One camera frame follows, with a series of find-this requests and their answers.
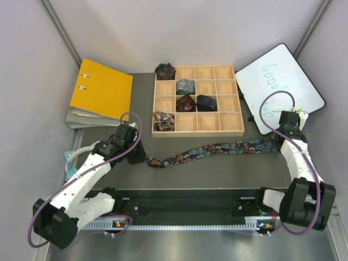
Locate navy floral long tie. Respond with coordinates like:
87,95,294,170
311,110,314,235
147,138,273,169

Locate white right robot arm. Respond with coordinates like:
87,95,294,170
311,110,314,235
253,111,336,231

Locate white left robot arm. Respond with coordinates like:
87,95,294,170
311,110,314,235
28,123,147,250

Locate green marker pen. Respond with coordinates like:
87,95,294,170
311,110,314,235
273,107,301,113

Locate orange floral rolled tie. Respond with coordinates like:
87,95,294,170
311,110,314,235
153,111,175,132

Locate small whiteboard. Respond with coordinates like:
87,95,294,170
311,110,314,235
235,43,326,135

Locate teal cat-ear headphones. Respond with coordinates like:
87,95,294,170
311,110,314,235
64,141,99,182

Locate red black rolled tie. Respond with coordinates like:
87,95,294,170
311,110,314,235
176,95,196,113

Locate dark maroon rolled tie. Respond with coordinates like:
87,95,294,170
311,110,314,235
154,63,176,80

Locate grey patterned rolled tie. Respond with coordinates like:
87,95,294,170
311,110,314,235
176,79,195,95

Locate dark blue rolled tie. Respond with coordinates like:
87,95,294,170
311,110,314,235
196,95,218,112

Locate wooden grid organizer box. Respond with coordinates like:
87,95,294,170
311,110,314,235
151,64,245,138

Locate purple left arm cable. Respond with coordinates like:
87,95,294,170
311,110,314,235
28,111,144,248

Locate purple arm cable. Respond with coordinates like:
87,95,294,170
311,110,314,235
28,111,144,248
258,91,324,235

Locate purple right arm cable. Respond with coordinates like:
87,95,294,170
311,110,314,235
258,91,324,235

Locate yellow ring binder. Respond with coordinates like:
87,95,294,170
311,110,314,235
70,58,133,120

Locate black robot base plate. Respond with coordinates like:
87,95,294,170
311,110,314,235
102,188,277,226

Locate grey slotted cable duct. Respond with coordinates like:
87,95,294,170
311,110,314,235
78,216,277,232

